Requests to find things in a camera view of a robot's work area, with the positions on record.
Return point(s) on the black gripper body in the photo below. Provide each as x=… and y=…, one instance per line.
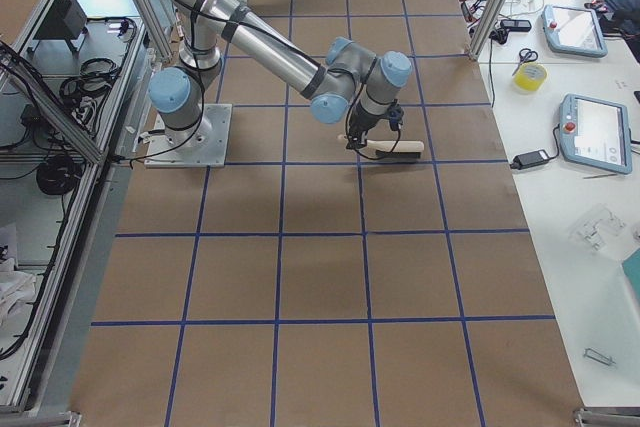
x=358, y=126

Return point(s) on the beige hand brush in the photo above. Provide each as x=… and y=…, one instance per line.
x=380, y=150

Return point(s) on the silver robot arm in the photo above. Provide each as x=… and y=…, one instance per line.
x=353, y=84

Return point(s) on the black power adapter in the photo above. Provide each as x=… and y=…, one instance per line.
x=529, y=160

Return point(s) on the yellow tape roll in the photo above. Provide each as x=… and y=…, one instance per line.
x=530, y=76

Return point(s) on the upper teach pendant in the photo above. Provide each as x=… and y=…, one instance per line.
x=574, y=31

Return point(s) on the teach pendant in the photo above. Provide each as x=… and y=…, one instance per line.
x=595, y=133
x=574, y=31

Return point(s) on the lower teach pendant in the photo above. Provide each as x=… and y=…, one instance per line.
x=595, y=133

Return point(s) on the clear plastic bag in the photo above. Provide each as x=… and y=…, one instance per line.
x=601, y=231

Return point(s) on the black monitor box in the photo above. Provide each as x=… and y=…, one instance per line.
x=66, y=21

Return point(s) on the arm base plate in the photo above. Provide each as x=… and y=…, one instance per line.
x=193, y=148

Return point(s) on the black handled scissors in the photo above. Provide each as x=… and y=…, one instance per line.
x=525, y=55

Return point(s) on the aluminium frame post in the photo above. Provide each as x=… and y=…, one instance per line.
x=492, y=2

